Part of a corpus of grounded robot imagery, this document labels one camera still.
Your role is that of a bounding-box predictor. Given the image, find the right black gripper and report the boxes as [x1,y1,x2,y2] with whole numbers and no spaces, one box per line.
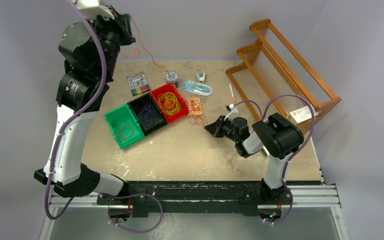
[205,115,239,143]

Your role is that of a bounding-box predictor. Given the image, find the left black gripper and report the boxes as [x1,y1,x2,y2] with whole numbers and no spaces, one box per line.
[82,4,136,79]

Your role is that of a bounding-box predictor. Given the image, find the orange cable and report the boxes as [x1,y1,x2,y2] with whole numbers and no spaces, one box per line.
[119,16,209,127]
[115,123,136,141]

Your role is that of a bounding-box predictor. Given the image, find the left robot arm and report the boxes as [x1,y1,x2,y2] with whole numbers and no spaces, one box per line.
[34,13,136,205]

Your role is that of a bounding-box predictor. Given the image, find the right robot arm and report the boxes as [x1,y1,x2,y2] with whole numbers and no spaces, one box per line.
[204,113,304,204]

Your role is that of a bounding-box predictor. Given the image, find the orange spiral notebook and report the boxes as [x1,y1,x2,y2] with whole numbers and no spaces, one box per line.
[185,97,204,117]

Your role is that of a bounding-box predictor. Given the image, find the white orange pen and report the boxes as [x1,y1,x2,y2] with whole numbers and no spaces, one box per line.
[228,83,237,103]

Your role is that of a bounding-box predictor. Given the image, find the blue correction tape package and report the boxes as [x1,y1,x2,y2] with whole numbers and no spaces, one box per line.
[181,80,213,97]

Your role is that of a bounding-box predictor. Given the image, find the red plastic bin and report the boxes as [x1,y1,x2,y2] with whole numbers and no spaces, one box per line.
[150,83,188,124]

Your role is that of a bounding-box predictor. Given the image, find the white rectangular block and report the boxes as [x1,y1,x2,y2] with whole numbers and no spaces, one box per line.
[261,146,270,157]

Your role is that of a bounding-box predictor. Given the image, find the marker pen pack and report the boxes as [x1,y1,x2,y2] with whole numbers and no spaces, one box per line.
[126,71,151,96]

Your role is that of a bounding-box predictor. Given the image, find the small round tin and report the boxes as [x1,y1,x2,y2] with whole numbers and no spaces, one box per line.
[165,72,179,88]

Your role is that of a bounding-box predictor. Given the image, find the black plastic bin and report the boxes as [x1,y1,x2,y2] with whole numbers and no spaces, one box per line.
[127,93,168,136]

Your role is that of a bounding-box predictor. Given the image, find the wooden rack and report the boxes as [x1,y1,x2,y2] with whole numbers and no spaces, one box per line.
[226,19,341,122]

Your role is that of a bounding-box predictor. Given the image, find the white small box on rack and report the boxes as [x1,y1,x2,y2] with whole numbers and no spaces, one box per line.
[287,106,312,125]

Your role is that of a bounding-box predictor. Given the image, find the green plastic bin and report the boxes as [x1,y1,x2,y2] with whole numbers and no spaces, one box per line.
[104,104,145,149]

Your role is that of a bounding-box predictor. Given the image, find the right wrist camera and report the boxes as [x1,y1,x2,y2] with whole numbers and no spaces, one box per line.
[224,103,239,121]

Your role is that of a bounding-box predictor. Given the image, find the coiled yellow cable in bin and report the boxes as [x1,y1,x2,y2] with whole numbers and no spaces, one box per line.
[157,92,182,117]

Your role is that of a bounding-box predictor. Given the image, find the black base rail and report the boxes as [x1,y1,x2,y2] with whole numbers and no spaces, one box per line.
[51,180,299,219]

